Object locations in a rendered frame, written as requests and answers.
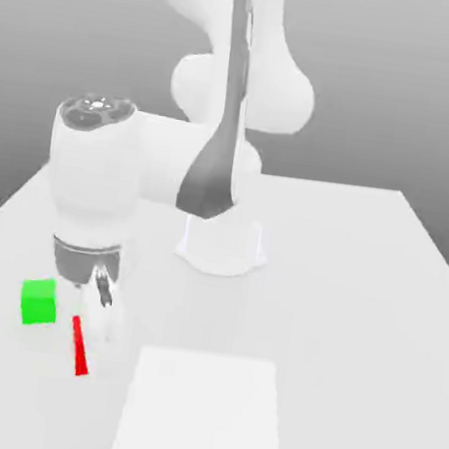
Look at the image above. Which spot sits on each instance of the small green cube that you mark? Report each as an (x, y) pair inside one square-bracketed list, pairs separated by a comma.
[(38, 304)]

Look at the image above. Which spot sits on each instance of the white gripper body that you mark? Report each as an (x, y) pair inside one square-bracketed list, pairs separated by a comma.
[(97, 323)]

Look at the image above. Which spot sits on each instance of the small red cube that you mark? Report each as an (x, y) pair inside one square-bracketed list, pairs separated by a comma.
[(79, 353)]

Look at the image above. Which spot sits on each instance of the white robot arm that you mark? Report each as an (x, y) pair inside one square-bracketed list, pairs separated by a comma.
[(95, 177)]

